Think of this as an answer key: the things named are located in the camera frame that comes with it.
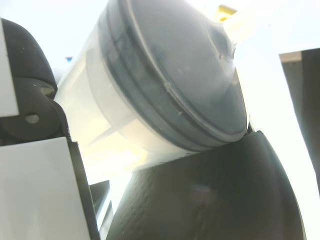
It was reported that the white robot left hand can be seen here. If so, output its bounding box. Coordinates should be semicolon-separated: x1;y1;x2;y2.
0;17;320;240

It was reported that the large clear plastic syringe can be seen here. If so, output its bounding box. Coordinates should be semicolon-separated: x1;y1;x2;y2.
53;0;276;173

